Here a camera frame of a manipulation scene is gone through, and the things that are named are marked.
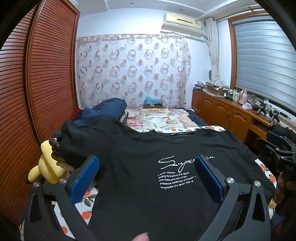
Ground white window curtain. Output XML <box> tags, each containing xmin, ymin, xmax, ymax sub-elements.
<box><xmin>205</xmin><ymin>17</ymin><xmax>222</xmax><ymax>81</ymax></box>

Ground black printed t-shirt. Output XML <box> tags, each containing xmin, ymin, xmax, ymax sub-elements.
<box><xmin>58</xmin><ymin>117</ymin><xmax>276</xmax><ymax>241</ymax></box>

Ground navy bed sheet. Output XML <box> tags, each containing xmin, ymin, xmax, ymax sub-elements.
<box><xmin>184</xmin><ymin>108</ymin><xmax>207</xmax><ymax>128</ymax></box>

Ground wooden sideboard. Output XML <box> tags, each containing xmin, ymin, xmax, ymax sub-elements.
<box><xmin>191</xmin><ymin>89</ymin><xmax>296</xmax><ymax>149</ymax></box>

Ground person's right hand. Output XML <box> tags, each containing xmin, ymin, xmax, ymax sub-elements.
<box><xmin>275</xmin><ymin>172</ymin><xmax>296</xmax><ymax>215</ymax></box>

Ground pink bottle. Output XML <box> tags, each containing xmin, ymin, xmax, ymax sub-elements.
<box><xmin>239</xmin><ymin>89</ymin><xmax>248</xmax><ymax>105</ymax></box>

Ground small toiletry bottles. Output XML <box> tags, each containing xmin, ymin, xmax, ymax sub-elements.
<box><xmin>228</xmin><ymin>89</ymin><xmax>240</xmax><ymax>102</ymax></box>

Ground teal cloth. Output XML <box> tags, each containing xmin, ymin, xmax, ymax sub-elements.
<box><xmin>144</xmin><ymin>96</ymin><xmax>164</xmax><ymax>105</ymax></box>

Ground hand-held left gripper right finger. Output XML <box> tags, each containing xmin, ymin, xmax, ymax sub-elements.
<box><xmin>195</xmin><ymin>155</ymin><xmax>273</xmax><ymax>241</ymax></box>

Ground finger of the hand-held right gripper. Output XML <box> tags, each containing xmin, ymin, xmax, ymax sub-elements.
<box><xmin>266</xmin><ymin>131</ymin><xmax>296</xmax><ymax>151</ymax></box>
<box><xmin>257</xmin><ymin>138</ymin><xmax>280</xmax><ymax>163</ymax></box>

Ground wall air conditioner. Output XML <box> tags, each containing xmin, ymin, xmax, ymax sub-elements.
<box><xmin>160</xmin><ymin>12</ymin><xmax>204</xmax><ymax>38</ymax></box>

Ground wooden slatted wardrobe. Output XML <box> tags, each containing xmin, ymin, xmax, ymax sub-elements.
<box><xmin>0</xmin><ymin>0</ymin><xmax>80</xmax><ymax>232</ymax></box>

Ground cardboard box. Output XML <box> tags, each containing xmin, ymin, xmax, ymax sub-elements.
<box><xmin>143</xmin><ymin>102</ymin><xmax>164</xmax><ymax>109</ymax></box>

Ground floral blanket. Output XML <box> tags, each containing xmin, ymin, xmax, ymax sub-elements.
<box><xmin>126</xmin><ymin>108</ymin><xmax>200</xmax><ymax>133</ymax></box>

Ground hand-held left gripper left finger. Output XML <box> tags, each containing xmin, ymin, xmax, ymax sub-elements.
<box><xmin>23</xmin><ymin>155</ymin><xmax>100</xmax><ymax>241</ymax></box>

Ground dark blue quilt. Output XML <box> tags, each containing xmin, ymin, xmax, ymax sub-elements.
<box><xmin>50</xmin><ymin>97</ymin><xmax>129</xmax><ymax>159</ymax></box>

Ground yellow plush toy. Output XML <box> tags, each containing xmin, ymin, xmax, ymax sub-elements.
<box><xmin>28</xmin><ymin>140</ymin><xmax>70</xmax><ymax>185</ymax></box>

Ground grey window blind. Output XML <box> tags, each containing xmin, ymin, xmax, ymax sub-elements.
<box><xmin>233</xmin><ymin>14</ymin><xmax>296</xmax><ymax>112</ymax></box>

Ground ring-patterned sheer curtain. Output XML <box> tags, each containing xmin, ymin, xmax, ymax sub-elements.
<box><xmin>76</xmin><ymin>34</ymin><xmax>193</xmax><ymax>110</ymax></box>

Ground orange-print bed sheet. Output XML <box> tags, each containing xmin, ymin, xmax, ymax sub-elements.
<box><xmin>52</xmin><ymin>125</ymin><xmax>278</xmax><ymax>241</ymax></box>

